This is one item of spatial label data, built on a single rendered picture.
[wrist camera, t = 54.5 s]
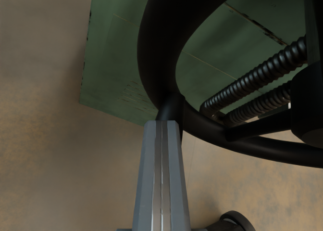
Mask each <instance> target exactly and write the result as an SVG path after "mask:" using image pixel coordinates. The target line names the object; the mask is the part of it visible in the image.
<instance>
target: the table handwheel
mask: <svg viewBox="0 0 323 231"><path fill-rule="evenodd" d="M226 1H227V0H148V2H147V4H146V7H145V10H144V14H143V17H142V20H141V24H140V28H139V33H138V39H137V64H138V71H139V76H140V79H141V82H142V85H143V87H144V89H145V91H146V93H147V95H148V97H149V99H150V100H151V102H152V103H153V104H154V106H155V107H156V108H157V109H158V110H159V109H160V107H161V104H162V102H163V100H164V97H165V95H166V93H168V92H177V93H180V94H181V92H180V90H179V88H178V85H177V83H176V78H175V70H176V64H177V61H178V58H179V55H180V53H181V51H182V49H183V47H184V45H185V44H186V42H187V41H188V39H189V38H190V37H191V36H192V34H193V33H194V32H195V31H196V29H197V28H198V27H199V26H200V25H201V24H202V23H203V22H204V21H205V20H206V19H207V18H208V17H209V16H210V15H211V14H212V13H213V12H214V11H215V10H216V9H217V8H218V7H220V6H221V5H222V4H223V3H224V2H226ZM304 11H305V27H306V42H307V60H308V66H307V67H306V68H304V69H302V70H301V71H299V72H298V73H297V74H296V75H295V76H294V77H293V78H292V80H291V83H290V105H291V108H290V109H287V110H284V111H281V112H279V113H276V114H273V115H270V116H267V117H264V118H261V119H258V120H256V121H252V122H249V123H245V124H242V125H239V126H235V127H232V128H230V127H227V126H225V125H222V124H220V123H218V122H216V121H214V120H212V119H210V118H208V117H206V116H205V115H203V114H201V113H200V112H199V111H197V110H196V109H195V108H194V107H192V106H191V105H190V104H189V103H188V102H187V101H186V100H185V116H184V127H183V130H184V131H185V132H187V133H189V134H191V135H193V136H195V137H197V138H199V139H201V140H203V141H206V142H208V143H211V144H213V145H216V146H219V147H222V148H225V149H227V150H230V151H234V152H237V153H241V154H245V155H249V156H253V157H257V158H261V159H266V160H271V161H275V162H281V163H286V164H292V165H298V166H305V167H314V168H323V0H304ZM286 130H291V131H292V133H293V134H294V135H295V136H296V137H298V138H299V139H300V140H302V141H303V142H304V143H300V142H292V141H283V140H276V139H271V138H266V137H261V136H260V135H264V134H270V133H275V132H281V131H286Z"/></svg>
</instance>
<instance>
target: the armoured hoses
mask: <svg viewBox="0 0 323 231"><path fill-rule="evenodd" d="M307 63H308V60H307V42H306V34H305V36H304V37H299V38H298V40H297V41H293V42H292V43H291V45H290V46H286V47H285V48H284V50H280V51H279V52H278V53H275V54H274V55H273V57H269V58H268V60H267V61H264V62H263V63H262V64H259V65H258V66H257V67H254V69H253V70H250V71H249V72H248V73H246V74H245V75H243V76H242V77H241V78H238V79H237V80H235V81H234V82H232V83H231V84H230V85H228V86H227V87H225V88H224V89H222V90H221V91H219V92H218V93H216V94H214V95H213V96H211V97H210V98H209V99H207V100H206V101H204V102H203V103H202V105H201V106H200V108H199V112H200V113H201V114H203V115H205V116H206V117H208V118H210V119H212V120H214V121H216V122H218V123H220V124H222V125H225V126H227V127H230V128H232V127H235V126H239V125H242V124H245V123H247V122H245V121H247V120H249V119H252V118H254V117H256V116H259V115H261V114H264V113H265V112H268V111H270V110H273V109H276V108H277V107H281V106H282V105H286V104H287V103H290V83H291V80H289V81H288V82H287V83H283V84H282V85H280V86H278V87H277V88H274V89H273V90H270V91H269V92H266V93H265V94H262V95H261V96H258V97H257V98H255V99H254V100H251V101H250V102H247V103H245V104H244V105H241V106H239V107H238V108H236V109H233V110H232V111H230V112H228V113H227V114H224V113H222V112H220V110H221V109H223V108H225V107H227V106H229V105H230V104H232V103H235V102H236V101H239V99H242V98H243V97H246V96H247V95H250V94H251V93H253V92H254V91H256V90H258V89H259V88H263V86H267V85H268V83H272V82H273V81H274V80H277V79H278V78H279V77H283V76H284V75H285V74H289V72H290V71H295V69H296V68H297V67H302V66H303V64H307Z"/></svg>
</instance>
